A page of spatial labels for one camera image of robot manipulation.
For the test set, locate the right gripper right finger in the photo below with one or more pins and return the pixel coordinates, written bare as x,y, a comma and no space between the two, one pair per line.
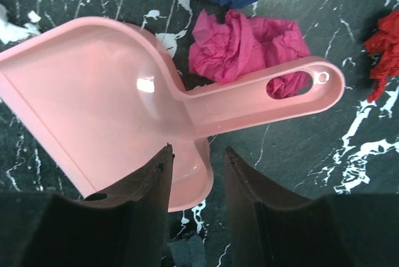
273,226

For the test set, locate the black paper scrap front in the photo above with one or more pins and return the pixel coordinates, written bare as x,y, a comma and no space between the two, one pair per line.
189,251

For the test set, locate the red paper scrap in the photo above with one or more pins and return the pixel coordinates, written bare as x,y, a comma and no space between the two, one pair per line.
384,43

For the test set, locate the pink plastic dustpan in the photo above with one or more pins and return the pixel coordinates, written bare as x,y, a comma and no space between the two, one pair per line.
102,97

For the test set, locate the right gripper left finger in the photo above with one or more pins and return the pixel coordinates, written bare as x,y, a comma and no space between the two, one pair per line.
121,225

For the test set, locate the magenta paper scrap right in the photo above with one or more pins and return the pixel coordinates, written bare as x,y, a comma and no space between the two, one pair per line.
223,52

